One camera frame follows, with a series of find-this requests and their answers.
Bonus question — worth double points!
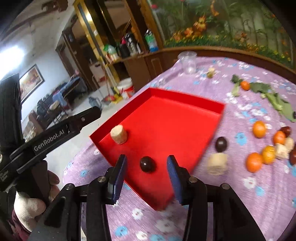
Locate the pale sugarcane chunk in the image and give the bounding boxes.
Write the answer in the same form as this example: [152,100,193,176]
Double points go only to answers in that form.
[207,153,228,176]

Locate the dark plum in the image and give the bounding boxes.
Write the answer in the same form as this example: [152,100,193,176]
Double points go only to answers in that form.
[139,156,156,173]
[215,137,228,153]

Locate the beige sugarcane chunk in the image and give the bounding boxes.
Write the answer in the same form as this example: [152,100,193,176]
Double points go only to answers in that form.
[110,125,127,145]

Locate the dark orange mandarin front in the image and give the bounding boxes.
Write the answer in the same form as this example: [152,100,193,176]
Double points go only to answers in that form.
[245,152,263,173]

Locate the yellow-orange mandarin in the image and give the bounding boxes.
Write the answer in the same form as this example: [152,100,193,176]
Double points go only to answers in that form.
[261,146,276,165]

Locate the large orange mandarin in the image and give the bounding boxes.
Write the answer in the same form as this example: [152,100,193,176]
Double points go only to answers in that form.
[252,120,266,138]

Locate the sugarcane chunk front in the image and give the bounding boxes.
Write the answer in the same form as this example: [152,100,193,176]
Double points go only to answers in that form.
[275,143,289,160]

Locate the red jujube date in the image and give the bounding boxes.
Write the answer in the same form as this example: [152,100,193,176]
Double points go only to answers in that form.
[280,126,292,138]
[289,147,296,166]

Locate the small orange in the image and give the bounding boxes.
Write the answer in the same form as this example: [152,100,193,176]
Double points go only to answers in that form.
[240,80,250,91]

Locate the left hand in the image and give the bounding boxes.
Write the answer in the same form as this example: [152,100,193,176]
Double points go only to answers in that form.
[14,170,61,232]

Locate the dark plum beside tray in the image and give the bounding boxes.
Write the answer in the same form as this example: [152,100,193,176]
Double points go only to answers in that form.
[215,137,228,153]

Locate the white plastic bucket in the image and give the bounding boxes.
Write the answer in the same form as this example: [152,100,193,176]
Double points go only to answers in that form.
[116,77,135,99]

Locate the red tray box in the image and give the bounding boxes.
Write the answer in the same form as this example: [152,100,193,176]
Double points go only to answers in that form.
[90,88,225,210]

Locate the black thermos kettle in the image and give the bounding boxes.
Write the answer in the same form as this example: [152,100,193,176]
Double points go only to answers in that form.
[125,33,138,56]

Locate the small bok choy leaf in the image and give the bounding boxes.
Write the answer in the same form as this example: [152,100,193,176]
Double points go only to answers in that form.
[231,74,243,97]

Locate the green water bottle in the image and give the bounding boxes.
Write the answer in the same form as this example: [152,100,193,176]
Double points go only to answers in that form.
[144,29,159,52]

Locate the small green olive fruit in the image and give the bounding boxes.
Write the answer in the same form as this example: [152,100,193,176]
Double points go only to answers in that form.
[207,67,216,78]

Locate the large bok choy leaves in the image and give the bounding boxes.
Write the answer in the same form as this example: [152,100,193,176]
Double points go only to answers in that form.
[250,82,295,123]

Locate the clear plastic cup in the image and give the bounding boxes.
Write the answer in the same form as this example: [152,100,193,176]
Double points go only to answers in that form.
[178,51,197,75]

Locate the artificial flower display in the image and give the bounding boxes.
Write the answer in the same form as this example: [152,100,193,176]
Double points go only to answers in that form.
[147,0,295,68]

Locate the framed wall picture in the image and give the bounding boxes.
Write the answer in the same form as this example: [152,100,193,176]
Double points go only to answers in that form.
[20,64,45,104]

